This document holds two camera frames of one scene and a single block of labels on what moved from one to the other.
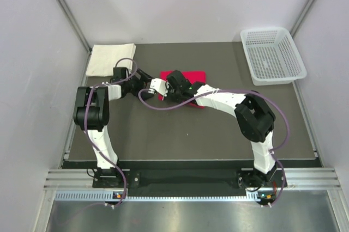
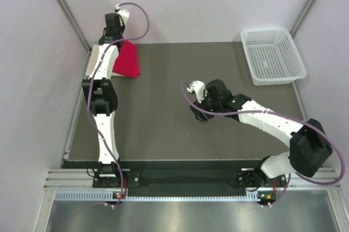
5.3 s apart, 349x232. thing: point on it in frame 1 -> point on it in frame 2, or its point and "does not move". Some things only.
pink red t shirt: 193,78 -> 127,62
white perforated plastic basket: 272,58 does not move
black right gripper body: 174,95 -> 208,104
